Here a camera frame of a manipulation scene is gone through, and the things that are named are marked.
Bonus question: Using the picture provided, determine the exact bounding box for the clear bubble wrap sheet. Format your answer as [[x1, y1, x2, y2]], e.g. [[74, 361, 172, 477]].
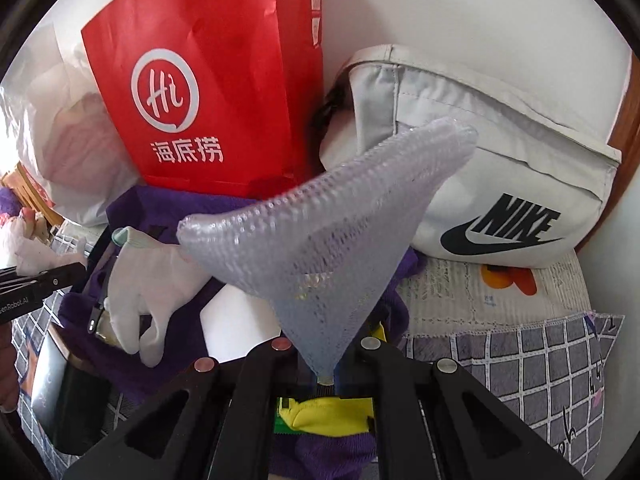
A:
[[177, 118, 478, 385]]

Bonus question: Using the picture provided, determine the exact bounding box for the left hand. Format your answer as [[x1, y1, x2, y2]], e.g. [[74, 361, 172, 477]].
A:
[[0, 323, 20, 413]]

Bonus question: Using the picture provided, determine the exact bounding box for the fruit print tissue pack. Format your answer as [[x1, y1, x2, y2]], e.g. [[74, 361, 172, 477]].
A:
[[200, 285, 281, 363]]

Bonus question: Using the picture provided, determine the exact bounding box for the blue tissue pack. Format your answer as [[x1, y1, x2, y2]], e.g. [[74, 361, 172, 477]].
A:
[[397, 252, 591, 337]]

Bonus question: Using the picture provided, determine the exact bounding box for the wooden chair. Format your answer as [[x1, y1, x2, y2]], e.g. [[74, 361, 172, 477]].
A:
[[1, 162, 64, 226]]

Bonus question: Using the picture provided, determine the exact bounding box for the black gold tin box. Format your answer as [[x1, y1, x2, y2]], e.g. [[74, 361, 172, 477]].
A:
[[32, 323, 112, 455]]

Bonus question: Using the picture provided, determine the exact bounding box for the purple towel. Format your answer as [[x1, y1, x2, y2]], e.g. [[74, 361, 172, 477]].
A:
[[56, 184, 421, 480]]

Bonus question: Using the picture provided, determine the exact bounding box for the white glove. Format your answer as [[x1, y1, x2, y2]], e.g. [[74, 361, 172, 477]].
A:
[[104, 226, 212, 367]]

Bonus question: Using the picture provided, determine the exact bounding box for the grey checked tablecloth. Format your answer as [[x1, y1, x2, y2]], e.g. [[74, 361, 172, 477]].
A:
[[8, 231, 626, 480]]

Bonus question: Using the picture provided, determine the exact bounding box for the white Miniso plastic bag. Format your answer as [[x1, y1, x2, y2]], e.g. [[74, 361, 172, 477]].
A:
[[1, 24, 140, 226]]

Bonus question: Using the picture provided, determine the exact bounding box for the grey Nike bag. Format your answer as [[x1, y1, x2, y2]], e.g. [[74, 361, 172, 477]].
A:
[[320, 44, 622, 268]]

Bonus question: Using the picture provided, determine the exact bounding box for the red Haidilao paper bag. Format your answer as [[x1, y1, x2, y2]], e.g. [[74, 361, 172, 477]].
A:
[[82, 0, 323, 200]]

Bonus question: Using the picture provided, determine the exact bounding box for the brown wooden headboard trim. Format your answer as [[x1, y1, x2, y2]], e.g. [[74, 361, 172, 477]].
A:
[[576, 53, 640, 252]]

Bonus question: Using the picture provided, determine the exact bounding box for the yellow pouch with black straps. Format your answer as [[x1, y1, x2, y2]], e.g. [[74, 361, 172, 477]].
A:
[[271, 320, 388, 438]]

